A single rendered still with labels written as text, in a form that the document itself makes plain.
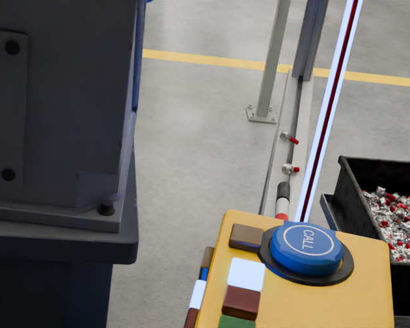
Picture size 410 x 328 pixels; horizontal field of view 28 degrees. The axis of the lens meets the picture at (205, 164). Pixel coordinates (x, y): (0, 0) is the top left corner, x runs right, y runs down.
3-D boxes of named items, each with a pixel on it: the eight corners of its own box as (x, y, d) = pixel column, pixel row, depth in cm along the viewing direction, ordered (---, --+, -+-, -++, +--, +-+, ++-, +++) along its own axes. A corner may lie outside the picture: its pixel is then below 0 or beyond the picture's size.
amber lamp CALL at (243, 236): (259, 254, 45) (261, 245, 45) (227, 247, 45) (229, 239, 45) (262, 236, 47) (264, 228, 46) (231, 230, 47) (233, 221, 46)
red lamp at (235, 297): (256, 322, 40) (258, 312, 40) (220, 314, 40) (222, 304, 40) (259, 299, 42) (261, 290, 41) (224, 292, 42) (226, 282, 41)
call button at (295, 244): (337, 291, 44) (344, 265, 43) (264, 276, 44) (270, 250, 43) (338, 250, 48) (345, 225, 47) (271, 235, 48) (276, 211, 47)
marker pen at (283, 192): (287, 253, 80) (291, 182, 92) (273, 250, 80) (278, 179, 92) (285, 265, 81) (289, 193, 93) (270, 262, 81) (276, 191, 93)
